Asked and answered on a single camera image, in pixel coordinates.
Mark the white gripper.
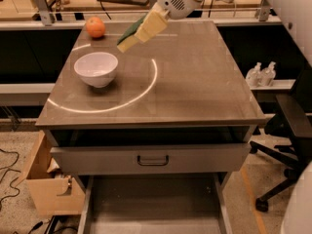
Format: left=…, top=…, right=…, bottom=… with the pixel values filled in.
left=135, top=0, right=204, bottom=43

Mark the yellow green sponge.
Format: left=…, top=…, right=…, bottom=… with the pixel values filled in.
left=117, top=17, right=145, bottom=53

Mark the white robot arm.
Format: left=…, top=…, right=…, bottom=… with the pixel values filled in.
left=136, top=0, right=312, bottom=234

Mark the white ceramic bowl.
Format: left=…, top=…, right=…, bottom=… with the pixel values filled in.
left=74, top=52, right=118, bottom=88

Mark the grey counter cabinet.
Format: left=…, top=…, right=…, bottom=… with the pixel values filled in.
left=37, top=20, right=265, bottom=234

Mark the orange fruit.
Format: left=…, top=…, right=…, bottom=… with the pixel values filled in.
left=86, top=17, right=105, bottom=38

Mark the clear bottle left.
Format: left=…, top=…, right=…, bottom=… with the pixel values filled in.
left=246, top=62, right=261, bottom=87

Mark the clear bottle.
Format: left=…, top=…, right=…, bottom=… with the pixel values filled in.
left=246, top=62, right=261, bottom=87
left=259, top=61, right=276, bottom=87

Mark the clear bottle right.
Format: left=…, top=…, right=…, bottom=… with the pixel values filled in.
left=259, top=61, right=276, bottom=87

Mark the black office chair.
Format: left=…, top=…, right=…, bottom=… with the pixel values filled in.
left=251, top=68, right=312, bottom=212

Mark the cardboard box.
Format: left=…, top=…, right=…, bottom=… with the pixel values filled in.
left=16, top=131, right=85, bottom=216

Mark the grey metal post right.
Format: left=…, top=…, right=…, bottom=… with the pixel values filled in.
left=255, top=0, right=270, bottom=21

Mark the grey metal post left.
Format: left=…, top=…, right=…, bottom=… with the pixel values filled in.
left=33, top=0, right=54, bottom=26

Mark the grey drawer with handle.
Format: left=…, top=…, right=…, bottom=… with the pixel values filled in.
left=51, top=143, right=251, bottom=176

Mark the black floor cable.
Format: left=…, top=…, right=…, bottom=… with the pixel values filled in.
left=0, top=146, right=22, bottom=213

